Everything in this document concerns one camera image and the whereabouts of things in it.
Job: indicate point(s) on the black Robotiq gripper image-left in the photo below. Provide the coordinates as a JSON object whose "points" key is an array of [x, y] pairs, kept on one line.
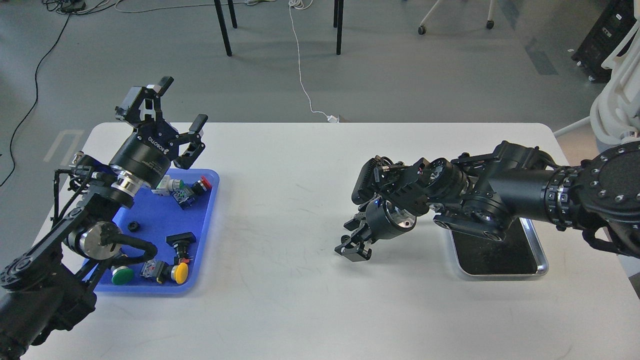
{"points": [[147, 153]]}

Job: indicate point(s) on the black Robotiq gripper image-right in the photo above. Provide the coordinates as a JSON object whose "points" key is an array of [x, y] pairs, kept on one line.
{"points": [[381, 221]]}

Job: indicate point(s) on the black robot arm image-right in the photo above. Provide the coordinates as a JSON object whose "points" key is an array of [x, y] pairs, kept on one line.
{"points": [[482, 195]]}

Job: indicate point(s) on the blue plastic tray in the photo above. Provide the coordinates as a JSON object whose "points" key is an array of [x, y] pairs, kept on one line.
{"points": [[159, 217]]}

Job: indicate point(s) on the silver metal tray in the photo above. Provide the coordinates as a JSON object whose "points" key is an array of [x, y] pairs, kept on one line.
{"points": [[519, 257]]}

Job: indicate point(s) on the white chair base with casters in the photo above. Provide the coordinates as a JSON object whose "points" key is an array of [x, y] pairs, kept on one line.
{"points": [[443, 15]]}

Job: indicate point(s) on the white office chair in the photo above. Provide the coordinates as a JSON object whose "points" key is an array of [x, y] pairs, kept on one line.
{"points": [[614, 114]]}

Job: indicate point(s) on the black equipment case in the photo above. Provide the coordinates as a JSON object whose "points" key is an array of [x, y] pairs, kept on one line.
{"points": [[606, 37]]}

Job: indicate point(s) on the red push button switch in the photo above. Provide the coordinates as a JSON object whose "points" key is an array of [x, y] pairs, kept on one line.
{"points": [[201, 186]]}

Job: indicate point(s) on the green white switch block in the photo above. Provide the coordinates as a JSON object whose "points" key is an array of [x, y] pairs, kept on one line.
{"points": [[177, 189]]}

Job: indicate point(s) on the black push button switch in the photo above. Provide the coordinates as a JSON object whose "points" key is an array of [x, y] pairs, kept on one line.
{"points": [[180, 243]]}

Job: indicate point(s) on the yellow push button switch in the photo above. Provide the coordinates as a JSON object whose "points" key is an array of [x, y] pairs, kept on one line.
{"points": [[179, 273]]}

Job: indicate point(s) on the green push button switch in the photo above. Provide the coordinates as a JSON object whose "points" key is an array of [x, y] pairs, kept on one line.
{"points": [[121, 275]]}

